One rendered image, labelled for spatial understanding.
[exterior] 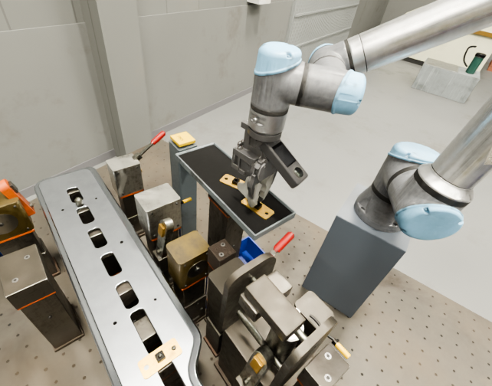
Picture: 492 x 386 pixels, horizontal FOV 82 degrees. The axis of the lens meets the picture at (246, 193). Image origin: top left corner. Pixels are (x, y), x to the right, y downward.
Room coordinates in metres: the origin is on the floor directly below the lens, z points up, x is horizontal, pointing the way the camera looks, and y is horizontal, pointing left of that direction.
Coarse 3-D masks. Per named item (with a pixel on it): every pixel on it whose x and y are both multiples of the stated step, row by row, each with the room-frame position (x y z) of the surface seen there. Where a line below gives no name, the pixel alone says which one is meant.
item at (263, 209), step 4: (244, 200) 0.53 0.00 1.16; (244, 204) 0.51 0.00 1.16; (248, 204) 0.51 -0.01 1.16; (260, 204) 0.51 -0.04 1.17; (252, 208) 0.50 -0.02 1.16; (256, 208) 0.50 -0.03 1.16; (260, 208) 0.51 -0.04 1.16; (264, 208) 0.51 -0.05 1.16; (268, 208) 0.51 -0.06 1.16; (256, 212) 0.49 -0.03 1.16; (260, 212) 0.49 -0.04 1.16; (264, 212) 0.49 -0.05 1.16; (268, 212) 0.50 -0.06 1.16; (272, 212) 0.50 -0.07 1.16; (260, 216) 0.48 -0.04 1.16; (264, 216) 0.48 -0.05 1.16; (268, 216) 0.48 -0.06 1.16
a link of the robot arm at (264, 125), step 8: (256, 112) 0.50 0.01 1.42; (248, 120) 0.51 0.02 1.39; (256, 120) 0.49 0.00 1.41; (264, 120) 0.49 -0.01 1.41; (272, 120) 0.49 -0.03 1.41; (280, 120) 0.50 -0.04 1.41; (256, 128) 0.49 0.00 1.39; (264, 128) 0.49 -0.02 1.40; (272, 128) 0.49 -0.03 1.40; (280, 128) 0.50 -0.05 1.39
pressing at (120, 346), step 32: (64, 192) 0.60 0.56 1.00; (96, 192) 0.62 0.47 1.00; (64, 224) 0.48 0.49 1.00; (96, 224) 0.50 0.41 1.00; (128, 224) 0.51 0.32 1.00; (64, 256) 0.38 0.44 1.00; (96, 256) 0.40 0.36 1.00; (128, 256) 0.41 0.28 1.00; (96, 288) 0.31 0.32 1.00; (160, 288) 0.34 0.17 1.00; (96, 320) 0.24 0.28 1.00; (128, 320) 0.25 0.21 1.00; (160, 320) 0.26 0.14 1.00; (192, 320) 0.28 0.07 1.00; (128, 352) 0.19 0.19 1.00; (192, 352) 0.21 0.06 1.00; (128, 384) 0.14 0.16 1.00; (160, 384) 0.15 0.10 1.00; (192, 384) 0.15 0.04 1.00
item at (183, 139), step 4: (184, 132) 0.80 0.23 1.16; (172, 136) 0.77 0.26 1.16; (176, 136) 0.77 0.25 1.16; (180, 136) 0.78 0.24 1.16; (184, 136) 0.78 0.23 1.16; (188, 136) 0.78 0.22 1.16; (172, 140) 0.76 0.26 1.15; (176, 140) 0.75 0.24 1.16; (180, 140) 0.75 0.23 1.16; (184, 140) 0.76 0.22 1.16; (188, 140) 0.76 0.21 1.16; (192, 140) 0.77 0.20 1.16; (176, 144) 0.74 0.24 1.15; (180, 144) 0.74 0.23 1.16; (184, 144) 0.74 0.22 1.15; (188, 144) 0.75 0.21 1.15
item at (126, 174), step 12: (120, 156) 0.75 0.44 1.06; (108, 168) 0.71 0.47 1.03; (120, 168) 0.69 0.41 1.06; (132, 168) 0.71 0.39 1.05; (120, 180) 0.68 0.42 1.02; (132, 180) 0.71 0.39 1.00; (120, 192) 0.67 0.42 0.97; (132, 192) 0.70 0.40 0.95; (120, 204) 0.71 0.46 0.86; (132, 204) 0.70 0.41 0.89; (132, 216) 0.69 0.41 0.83
